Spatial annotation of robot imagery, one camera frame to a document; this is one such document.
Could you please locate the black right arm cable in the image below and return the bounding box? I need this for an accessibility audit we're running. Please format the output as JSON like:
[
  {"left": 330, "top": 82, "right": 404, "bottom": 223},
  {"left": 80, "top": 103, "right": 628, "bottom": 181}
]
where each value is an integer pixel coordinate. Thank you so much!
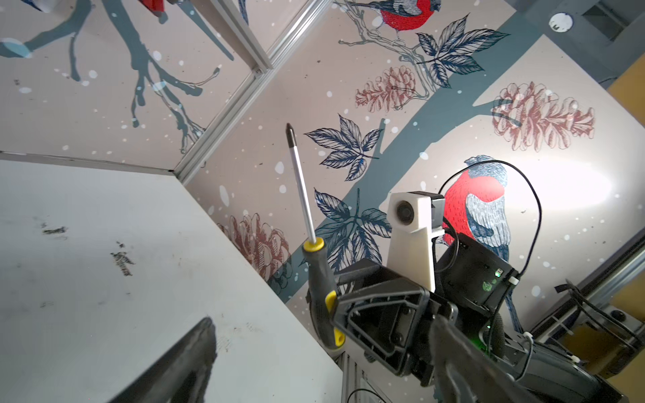
[{"left": 437, "top": 160, "right": 544, "bottom": 283}]

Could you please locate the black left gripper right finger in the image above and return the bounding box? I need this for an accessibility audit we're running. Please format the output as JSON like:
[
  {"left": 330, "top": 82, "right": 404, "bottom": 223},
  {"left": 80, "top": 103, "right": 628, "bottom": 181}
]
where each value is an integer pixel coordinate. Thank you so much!
[{"left": 428, "top": 317, "right": 537, "bottom": 403}]

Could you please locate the black yellow handled screwdriver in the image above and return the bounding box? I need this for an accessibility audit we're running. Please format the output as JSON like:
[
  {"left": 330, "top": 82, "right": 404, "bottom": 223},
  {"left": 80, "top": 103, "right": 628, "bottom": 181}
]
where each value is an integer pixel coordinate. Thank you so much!
[{"left": 286, "top": 123, "right": 345, "bottom": 350}]

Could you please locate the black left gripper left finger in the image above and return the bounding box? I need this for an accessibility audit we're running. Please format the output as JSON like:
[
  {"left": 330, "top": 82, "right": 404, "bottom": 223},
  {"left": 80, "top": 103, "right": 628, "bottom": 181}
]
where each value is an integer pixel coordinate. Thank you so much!
[{"left": 111, "top": 317, "right": 217, "bottom": 403}]

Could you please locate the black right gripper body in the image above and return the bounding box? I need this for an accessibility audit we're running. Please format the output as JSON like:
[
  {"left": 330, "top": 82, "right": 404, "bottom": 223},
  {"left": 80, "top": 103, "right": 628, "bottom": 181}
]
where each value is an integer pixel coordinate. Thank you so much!
[{"left": 332, "top": 259, "right": 459, "bottom": 387}]

